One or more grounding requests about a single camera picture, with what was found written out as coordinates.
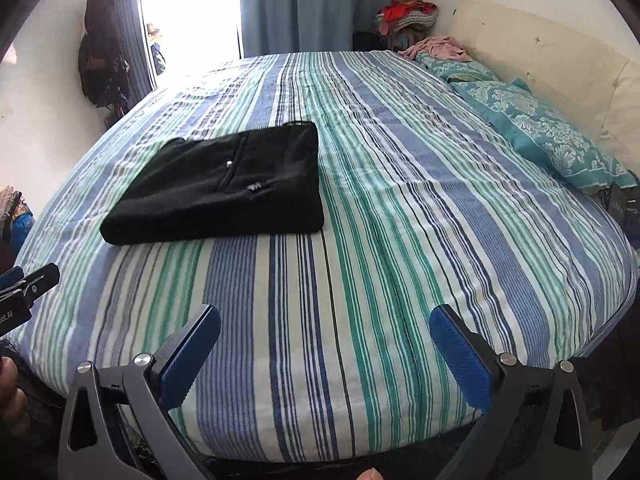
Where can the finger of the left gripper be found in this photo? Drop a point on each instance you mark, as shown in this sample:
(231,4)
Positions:
(11,277)
(36,284)

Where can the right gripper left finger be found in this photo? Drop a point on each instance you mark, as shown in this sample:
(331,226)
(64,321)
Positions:
(117,422)

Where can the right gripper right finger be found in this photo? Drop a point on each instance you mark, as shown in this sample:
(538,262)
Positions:
(533,421)

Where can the black pants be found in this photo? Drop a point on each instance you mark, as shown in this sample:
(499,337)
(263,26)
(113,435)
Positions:
(254,182)

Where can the operator left hand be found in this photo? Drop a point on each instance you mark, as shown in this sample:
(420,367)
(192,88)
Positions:
(13,402)

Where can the operator right hand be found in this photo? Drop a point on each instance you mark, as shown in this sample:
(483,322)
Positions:
(370,474)

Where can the dark clothes on rack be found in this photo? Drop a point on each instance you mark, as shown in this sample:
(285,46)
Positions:
(102,67)

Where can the striped bed sheet mattress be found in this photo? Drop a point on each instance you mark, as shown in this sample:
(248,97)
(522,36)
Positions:
(324,351)

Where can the blue striped curtain left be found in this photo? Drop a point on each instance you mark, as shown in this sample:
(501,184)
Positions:
(132,36)

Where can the teal floral pillow near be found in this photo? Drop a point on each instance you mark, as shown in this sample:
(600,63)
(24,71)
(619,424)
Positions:
(543,135)

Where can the teal floral pillow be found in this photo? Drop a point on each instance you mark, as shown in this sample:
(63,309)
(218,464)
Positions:
(456,71)
(543,135)

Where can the cream padded headboard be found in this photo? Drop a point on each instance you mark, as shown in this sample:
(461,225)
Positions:
(594,86)

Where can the teal floral pillow far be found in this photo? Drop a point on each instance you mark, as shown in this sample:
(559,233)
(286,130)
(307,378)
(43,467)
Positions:
(456,71)

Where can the pink garment on bed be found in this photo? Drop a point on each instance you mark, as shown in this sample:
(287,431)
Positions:
(441,47)

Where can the red clothes pile on stool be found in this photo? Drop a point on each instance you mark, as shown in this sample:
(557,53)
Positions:
(404,23)

